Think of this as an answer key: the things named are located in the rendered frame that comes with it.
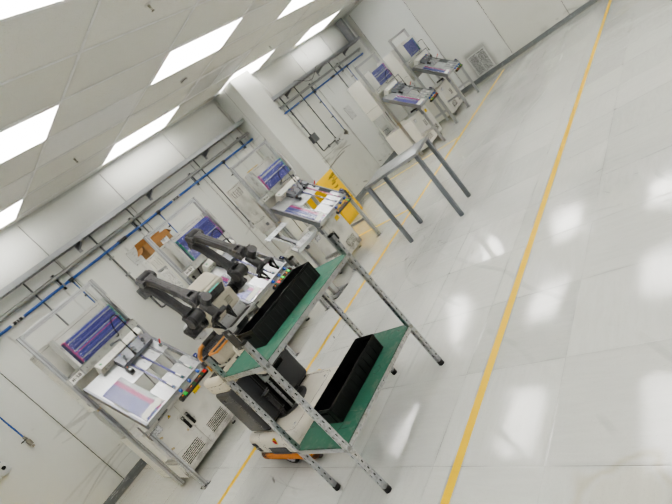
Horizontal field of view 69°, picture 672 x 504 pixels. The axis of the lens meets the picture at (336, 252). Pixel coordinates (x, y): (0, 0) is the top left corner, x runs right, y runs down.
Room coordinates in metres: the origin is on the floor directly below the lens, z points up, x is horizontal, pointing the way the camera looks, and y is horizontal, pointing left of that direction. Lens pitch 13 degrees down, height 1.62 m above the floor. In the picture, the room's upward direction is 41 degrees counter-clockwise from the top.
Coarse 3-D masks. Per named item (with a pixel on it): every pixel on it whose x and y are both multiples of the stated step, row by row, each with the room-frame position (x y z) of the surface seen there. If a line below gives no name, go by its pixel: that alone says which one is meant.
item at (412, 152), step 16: (416, 144) 4.96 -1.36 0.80; (432, 144) 4.95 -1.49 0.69; (400, 160) 4.86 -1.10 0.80; (416, 160) 4.64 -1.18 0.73; (384, 176) 4.90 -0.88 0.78; (432, 176) 4.62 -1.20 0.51; (368, 192) 5.07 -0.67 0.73; (464, 192) 4.95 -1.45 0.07; (384, 208) 5.05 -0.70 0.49; (400, 224) 5.07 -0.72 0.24
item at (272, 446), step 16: (336, 368) 3.18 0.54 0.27; (304, 384) 3.32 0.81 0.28; (320, 384) 3.13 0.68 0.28; (288, 416) 3.08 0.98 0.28; (304, 416) 2.92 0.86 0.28; (256, 432) 3.24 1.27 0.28; (272, 432) 3.05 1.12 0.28; (288, 432) 2.89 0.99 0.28; (304, 432) 2.84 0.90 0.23; (256, 448) 3.26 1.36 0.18; (272, 448) 3.08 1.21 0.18; (288, 448) 2.94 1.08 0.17
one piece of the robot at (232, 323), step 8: (240, 304) 3.09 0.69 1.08; (248, 304) 3.10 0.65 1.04; (240, 312) 3.06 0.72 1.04; (248, 312) 3.04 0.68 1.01; (224, 320) 2.98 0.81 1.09; (232, 320) 3.01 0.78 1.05; (240, 320) 2.94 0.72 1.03; (248, 320) 3.08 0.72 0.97; (232, 328) 2.89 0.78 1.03; (240, 328) 3.02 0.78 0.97; (232, 336) 2.91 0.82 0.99; (232, 344) 2.97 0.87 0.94
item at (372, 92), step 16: (384, 64) 8.95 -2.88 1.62; (368, 80) 8.62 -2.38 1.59; (384, 80) 8.70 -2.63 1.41; (352, 96) 8.84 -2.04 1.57; (368, 96) 8.65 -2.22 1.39; (384, 96) 8.59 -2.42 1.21; (400, 96) 8.51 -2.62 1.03; (416, 96) 8.47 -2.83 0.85; (368, 112) 8.80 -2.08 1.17; (384, 112) 8.64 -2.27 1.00; (416, 112) 8.65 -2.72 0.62; (448, 112) 8.64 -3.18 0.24; (400, 128) 8.52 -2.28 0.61; (416, 128) 8.38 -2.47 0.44; (432, 128) 8.15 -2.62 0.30; (400, 144) 8.71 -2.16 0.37
